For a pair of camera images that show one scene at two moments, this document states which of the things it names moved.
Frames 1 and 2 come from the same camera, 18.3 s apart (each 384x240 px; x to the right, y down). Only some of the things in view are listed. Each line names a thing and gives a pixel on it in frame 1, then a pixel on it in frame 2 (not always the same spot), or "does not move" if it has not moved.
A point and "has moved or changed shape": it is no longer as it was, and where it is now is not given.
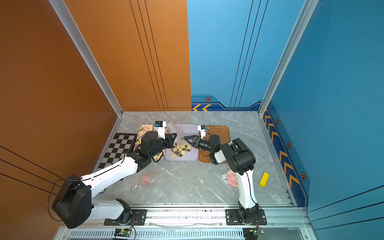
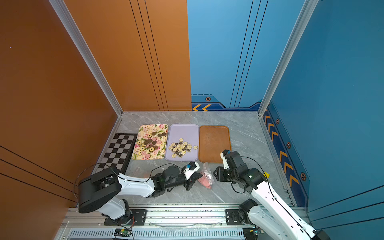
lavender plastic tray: [183, 131] does not move
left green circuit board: [123, 232] does not move
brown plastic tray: [222, 131] does not move
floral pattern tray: [144, 128] does not move
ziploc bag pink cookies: [229, 179] has moved or changed shape
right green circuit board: [252, 233] does not move
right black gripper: [197, 141] to [219, 176]
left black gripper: [169, 140] to [191, 180]
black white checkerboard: [121, 143] does not move
